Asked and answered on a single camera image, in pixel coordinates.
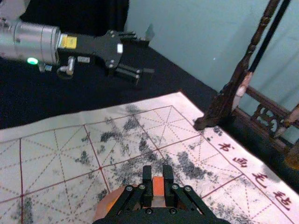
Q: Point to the orange rectangular block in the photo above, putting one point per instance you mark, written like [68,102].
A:
[158,189]

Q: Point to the black table cloth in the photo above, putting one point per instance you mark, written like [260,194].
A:
[70,98]

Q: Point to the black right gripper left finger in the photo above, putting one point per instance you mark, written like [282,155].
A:
[147,186]

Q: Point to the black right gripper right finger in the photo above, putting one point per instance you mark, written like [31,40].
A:
[168,186]

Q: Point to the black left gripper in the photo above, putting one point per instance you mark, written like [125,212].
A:
[100,50]

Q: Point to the black brush with white label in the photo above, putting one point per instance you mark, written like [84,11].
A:
[259,56]

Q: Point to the white gridded felt mat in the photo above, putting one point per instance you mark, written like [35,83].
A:
[70,163]

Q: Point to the dark wooden dragon brush rack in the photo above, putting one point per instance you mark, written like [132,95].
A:
[224,105]

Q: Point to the round tan dish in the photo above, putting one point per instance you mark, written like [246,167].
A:
[105,203]

